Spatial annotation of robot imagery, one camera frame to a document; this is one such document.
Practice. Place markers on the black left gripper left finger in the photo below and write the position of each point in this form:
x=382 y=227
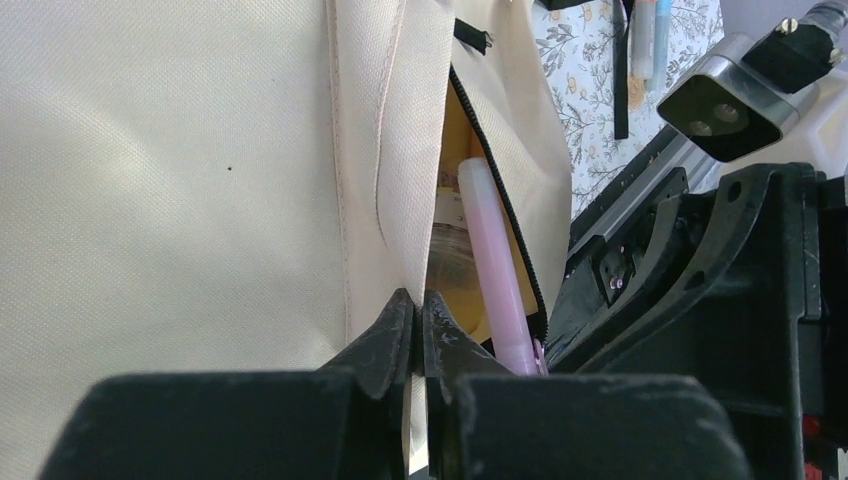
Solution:
x=349 y=419

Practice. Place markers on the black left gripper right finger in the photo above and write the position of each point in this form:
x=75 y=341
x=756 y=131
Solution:
x=487 y=423

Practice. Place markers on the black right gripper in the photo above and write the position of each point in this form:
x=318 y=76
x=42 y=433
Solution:
x=743 y=288

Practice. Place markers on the beige canvas backpack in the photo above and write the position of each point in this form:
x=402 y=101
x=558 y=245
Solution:
x=241 y=185

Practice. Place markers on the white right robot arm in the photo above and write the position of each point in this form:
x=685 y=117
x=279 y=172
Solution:
x=672 y=163

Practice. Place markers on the clear pen pack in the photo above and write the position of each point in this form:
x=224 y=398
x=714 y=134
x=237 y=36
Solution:
x=650 y=30

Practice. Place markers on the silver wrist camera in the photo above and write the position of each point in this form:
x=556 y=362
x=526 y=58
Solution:
x=744 y=95

